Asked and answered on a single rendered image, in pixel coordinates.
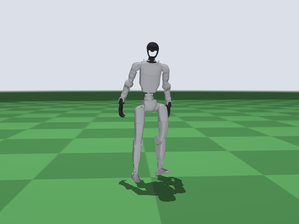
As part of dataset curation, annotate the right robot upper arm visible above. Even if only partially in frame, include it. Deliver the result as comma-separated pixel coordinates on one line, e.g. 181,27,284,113
125,62,142,88

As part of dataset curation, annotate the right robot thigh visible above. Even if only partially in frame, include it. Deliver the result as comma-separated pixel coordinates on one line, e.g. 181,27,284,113
134,105,145,147

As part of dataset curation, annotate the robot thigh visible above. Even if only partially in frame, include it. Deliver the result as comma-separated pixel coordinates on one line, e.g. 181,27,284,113
154,103,169,145
134,105,145,147

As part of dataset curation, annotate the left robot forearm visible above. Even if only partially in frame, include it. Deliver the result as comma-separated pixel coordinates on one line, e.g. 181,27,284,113
164,88,172,105

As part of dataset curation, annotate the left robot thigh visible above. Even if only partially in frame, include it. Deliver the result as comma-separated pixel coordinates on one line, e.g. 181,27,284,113
154,103,169,145

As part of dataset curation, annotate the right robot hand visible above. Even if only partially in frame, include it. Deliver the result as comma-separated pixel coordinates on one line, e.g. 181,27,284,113
119,98,125,118

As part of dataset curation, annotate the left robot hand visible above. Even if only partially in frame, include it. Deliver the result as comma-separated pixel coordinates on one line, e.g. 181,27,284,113
166,102,171,117

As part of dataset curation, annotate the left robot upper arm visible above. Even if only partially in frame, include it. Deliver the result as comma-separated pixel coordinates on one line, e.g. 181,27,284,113
161,64,171,90

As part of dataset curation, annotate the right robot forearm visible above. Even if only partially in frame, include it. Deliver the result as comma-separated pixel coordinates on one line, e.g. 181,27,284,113
119,85,130,102

